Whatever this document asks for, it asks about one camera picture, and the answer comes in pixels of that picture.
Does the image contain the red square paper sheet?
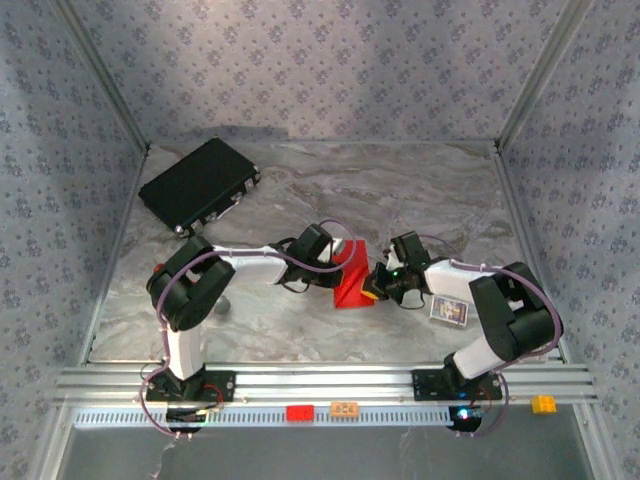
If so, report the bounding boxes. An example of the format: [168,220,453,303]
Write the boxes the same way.
[332,239,380,311]

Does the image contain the playing card box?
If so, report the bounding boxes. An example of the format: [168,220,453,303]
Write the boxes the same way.
[428,293,470,328]

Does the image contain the red glitter microphone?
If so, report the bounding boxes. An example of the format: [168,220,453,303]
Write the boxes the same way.
[153,263,233,318]

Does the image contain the black briefcase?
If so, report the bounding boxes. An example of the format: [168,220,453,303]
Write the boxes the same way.
[137,137,263,241]

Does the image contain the long aluminium mounting rail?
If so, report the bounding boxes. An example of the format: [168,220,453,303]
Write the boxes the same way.
[54,363,600,405]

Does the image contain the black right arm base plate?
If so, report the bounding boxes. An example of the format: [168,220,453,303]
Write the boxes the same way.
[411,368,503,402]

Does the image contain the aluminium frame bar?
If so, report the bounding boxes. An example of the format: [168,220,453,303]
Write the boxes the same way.
[77,147,152,366]
[34,403,76,480]
[53,0,152,154]
[573,402,626,480]
[494,0,596,151]
[492,147,569,364]

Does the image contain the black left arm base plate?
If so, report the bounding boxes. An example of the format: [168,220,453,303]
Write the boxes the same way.
[144,368,237,404]

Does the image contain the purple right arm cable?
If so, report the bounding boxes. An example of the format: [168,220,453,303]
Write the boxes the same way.
[417,234,564,440]

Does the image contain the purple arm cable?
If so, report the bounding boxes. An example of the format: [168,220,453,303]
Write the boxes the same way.
[417,234,564,440]
[138,218,358,442]

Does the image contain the grey slotted cable duct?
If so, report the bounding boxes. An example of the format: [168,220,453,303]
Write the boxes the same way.
[73,405,454,428]

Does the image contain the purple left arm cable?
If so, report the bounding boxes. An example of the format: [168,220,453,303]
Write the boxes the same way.
[138,218,358,442]

